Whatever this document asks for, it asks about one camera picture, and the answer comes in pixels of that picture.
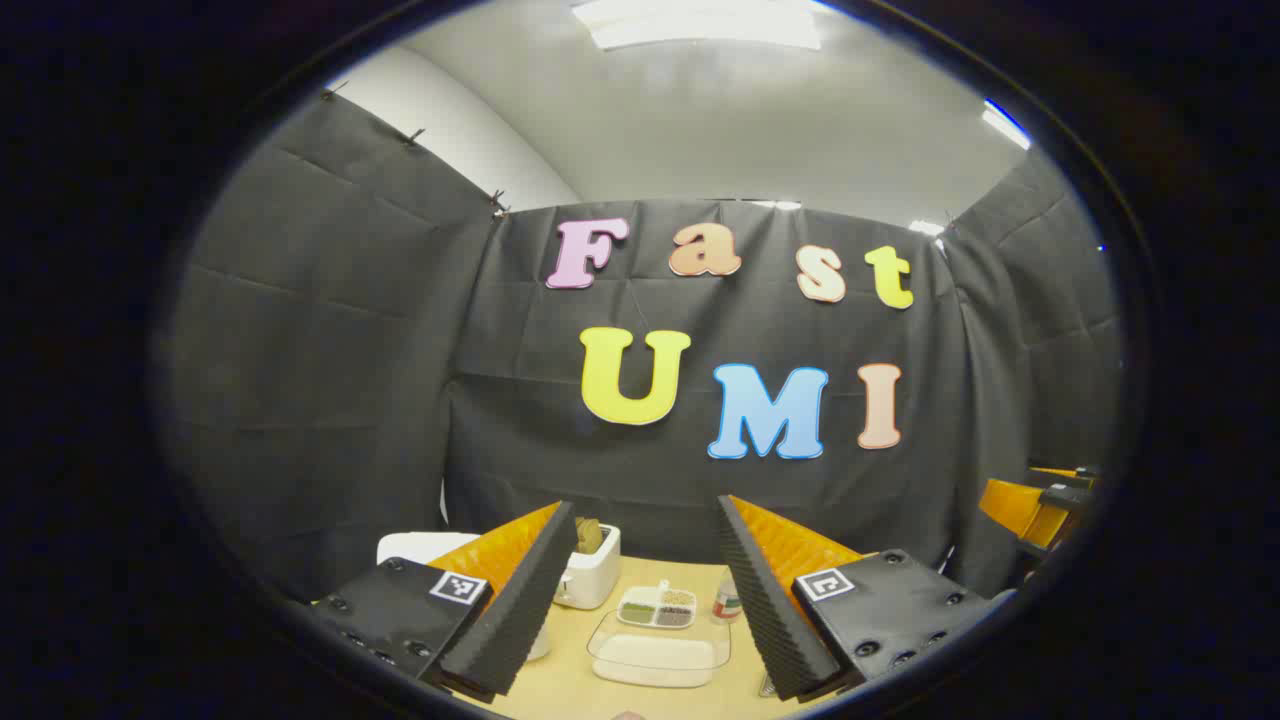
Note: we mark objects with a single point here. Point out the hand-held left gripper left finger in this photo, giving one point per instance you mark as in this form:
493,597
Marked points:
520,610

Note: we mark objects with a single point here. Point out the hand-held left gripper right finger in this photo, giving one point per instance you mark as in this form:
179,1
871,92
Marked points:
765,610

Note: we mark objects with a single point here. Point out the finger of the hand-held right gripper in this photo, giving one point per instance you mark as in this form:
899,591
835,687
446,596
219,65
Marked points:
1085,472
1020,510

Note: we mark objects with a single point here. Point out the white rice cooker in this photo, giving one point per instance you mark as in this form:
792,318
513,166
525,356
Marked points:
415,547

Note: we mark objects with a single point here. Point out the clear plastic water bottle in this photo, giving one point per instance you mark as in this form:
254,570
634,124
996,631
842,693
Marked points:
727,600

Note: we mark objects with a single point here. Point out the white toaster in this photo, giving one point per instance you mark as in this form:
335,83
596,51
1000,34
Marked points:
592,580

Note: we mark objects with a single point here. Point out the brown toast slice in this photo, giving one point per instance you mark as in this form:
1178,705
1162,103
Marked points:
588,535

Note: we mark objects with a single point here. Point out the white divided grain dish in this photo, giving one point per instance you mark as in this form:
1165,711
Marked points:
657,606

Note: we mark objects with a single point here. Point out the black backdrop cloth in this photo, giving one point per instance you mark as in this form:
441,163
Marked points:
400,350

